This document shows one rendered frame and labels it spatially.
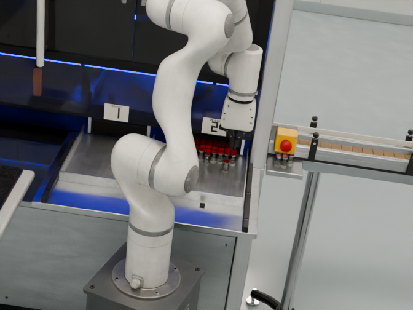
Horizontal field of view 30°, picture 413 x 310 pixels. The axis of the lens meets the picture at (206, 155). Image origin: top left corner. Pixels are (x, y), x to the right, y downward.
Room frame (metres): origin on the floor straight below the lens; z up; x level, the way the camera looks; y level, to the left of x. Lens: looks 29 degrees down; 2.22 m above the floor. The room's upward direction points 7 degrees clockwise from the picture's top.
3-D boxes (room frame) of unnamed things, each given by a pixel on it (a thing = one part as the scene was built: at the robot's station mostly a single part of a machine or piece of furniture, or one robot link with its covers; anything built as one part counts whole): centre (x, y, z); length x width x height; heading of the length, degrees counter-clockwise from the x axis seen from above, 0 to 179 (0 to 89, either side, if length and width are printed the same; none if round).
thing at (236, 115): (2.11, -0.08, 1.21); 0.10 x 0.08 x 0.11; 88
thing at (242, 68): (2.11, -0.08, 1.35); 0.09 x 0.08 x 0.13; 64
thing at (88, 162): (2.27, 0.33, 0.90); 0.34 x 0.26 x 0.04; 178
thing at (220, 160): (2.35, -0.01, 0.90); 0.18 x 0.02 x 0.05; 88
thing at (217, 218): (2.19, 0.16, 0.87); 0.70 x 0.48 x 0.02; 88
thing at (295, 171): (2.41, -0.28, 0.87); 0.14 x 0.13 x 0.02; 178
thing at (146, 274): (1.69, 0.12, 0.95); 0.19 x 0.19 x 0.18
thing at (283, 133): (2.37, -0.27, 0.99); 0.08 x 0.07 x 0.07; 178
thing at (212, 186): (2.26, -0.01, 0.90); 0.34 x 0.26 x 0.04; 178
